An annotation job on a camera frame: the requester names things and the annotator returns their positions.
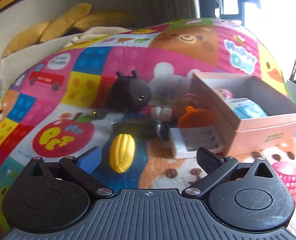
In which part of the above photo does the white battery charger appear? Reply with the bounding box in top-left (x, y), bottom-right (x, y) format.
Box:
top-left (169, 126), bottom-right (224, 159)

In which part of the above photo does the yellow knitted corn toy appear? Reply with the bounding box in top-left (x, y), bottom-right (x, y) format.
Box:
top-left (109, 134), bottom-right (135, 174)

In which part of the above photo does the orange knitted toy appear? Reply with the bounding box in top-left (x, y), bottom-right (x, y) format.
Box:
top-left (178, 106), bottom-right (215, 128)

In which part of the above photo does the black roll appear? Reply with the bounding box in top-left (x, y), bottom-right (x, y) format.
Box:
top-left (112, 119), bottom-right (170, 141)

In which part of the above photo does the blue white tissue pack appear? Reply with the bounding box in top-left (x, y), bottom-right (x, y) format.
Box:
top-left (223, 98), bottom-right (267, 119)

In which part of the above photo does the black plush cat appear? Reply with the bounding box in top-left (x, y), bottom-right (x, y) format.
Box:
top-left (104, 70), bottom-right (152, 113)

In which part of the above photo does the pink cardboard box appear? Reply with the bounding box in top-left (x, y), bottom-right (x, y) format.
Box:
top-left (191, 73), bottom-right (296, 156)

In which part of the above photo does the colourful cartoon play mat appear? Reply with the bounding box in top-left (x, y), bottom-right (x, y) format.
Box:
top-left (0, 18), bottom-right (296, 239)

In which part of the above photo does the white blanket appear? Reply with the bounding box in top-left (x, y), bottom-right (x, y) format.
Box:
top-left (70, 26), bottom-right (131, 45)

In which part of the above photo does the yellow cushion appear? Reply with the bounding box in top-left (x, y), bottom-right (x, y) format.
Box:
top-left (73, 10), bottom-right (136, 32)
top-left (2, 21), bottom-right (52, 58)

